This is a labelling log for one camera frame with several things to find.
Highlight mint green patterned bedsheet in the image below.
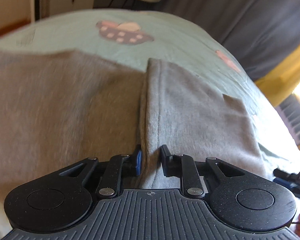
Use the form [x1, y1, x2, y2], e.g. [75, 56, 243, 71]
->
[0, 9, 300, 172]

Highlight grey sweat pants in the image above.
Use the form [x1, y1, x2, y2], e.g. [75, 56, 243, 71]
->
[0, 51, 267, 201]

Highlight grey curtain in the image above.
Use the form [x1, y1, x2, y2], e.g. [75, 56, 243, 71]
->
[155, 0, 300, 80]

